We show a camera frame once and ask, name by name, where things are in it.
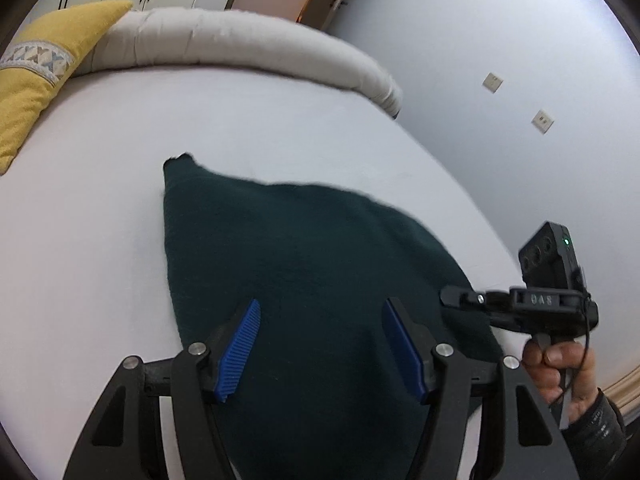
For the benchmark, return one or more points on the yellow patterned pillow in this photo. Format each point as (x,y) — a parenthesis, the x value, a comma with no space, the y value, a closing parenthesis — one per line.
(35,75)

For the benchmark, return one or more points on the dark green sweater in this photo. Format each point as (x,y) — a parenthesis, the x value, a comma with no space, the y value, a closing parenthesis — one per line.
(310,260)

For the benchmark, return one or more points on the wall socket plate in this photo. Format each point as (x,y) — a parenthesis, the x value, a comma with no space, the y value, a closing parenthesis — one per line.
(492,81)
(542,121)

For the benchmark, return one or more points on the bed with white sheet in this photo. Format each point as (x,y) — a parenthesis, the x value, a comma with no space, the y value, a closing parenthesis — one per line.
(125,135)

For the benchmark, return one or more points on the person's right hand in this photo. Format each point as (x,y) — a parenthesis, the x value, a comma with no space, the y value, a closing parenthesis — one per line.
(575,375)

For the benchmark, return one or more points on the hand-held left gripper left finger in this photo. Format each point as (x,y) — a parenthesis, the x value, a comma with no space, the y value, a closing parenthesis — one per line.
(240,347)

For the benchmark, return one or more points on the person's right forearm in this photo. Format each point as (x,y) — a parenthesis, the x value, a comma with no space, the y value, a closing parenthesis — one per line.
(597,440)

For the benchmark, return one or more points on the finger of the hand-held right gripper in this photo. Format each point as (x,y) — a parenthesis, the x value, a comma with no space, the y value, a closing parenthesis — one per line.
(472,300)

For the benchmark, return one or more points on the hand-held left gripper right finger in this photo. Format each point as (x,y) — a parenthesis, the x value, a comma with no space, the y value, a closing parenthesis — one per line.
(402,350)

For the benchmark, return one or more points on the cream rolled duvet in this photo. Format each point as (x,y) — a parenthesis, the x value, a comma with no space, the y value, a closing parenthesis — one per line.
(240,40)

